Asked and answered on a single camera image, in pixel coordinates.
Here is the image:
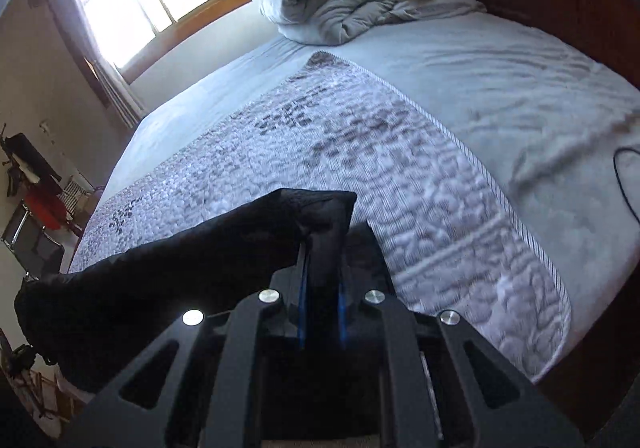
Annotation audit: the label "red garment on rack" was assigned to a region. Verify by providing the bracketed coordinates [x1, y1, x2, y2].
[24, 187, 66, 230]

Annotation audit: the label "quilted grey mattress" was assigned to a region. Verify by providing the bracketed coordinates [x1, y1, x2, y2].
[72, 12, 639, 380]

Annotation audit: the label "black garment on rack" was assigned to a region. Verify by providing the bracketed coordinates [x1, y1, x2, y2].
[4, 133, 62, 182]

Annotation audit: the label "black mesh cantilever chair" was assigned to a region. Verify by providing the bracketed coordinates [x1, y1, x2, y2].
[1, 201, 65, 279]

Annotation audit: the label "black cable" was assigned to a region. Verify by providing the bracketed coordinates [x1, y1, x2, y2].
[610, 146, 640, 224]

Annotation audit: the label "white curtain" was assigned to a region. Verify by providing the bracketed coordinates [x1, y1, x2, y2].
[28, 0, 145, 130]

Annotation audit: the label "black padded pants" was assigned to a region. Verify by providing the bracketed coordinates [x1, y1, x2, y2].
[14, 189, 357, 394]

